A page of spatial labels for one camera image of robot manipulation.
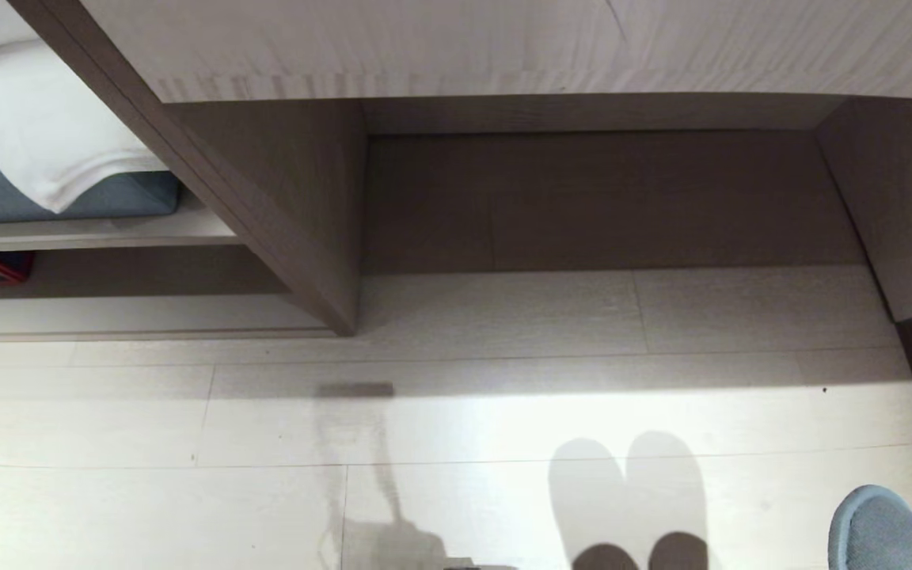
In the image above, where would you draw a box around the wooden desk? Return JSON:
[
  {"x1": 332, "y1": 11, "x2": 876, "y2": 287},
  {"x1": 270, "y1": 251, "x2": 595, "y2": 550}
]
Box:
[{"x1": 9, "y1": 0, "x2": 912, "y2": 338}]

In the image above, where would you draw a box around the white folded towel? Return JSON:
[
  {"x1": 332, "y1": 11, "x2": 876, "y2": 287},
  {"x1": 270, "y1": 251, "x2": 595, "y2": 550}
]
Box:
[{"x1": 0, "y1": 0, "x2": 169, "y2": 215}]

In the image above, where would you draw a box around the grey blue slipper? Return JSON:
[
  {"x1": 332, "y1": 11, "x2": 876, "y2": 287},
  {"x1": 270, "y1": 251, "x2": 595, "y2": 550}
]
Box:
[{"x1": 827, "y1": 484, "x2": 912, "y2": 570}]

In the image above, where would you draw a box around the pale wooden bed frame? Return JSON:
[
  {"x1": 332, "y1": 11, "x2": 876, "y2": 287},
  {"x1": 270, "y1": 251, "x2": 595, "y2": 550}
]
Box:
[{"x1": 0, "y1": 207, "x2": 330, "y2": 343}]

